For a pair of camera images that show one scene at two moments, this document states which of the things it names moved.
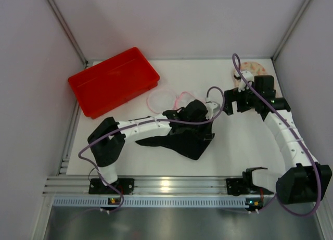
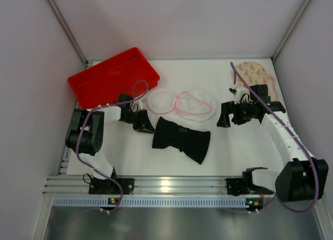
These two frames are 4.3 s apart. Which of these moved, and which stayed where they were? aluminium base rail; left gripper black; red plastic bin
Moved: left gripper black
Stayed: red plastic bin; aluminium base rail
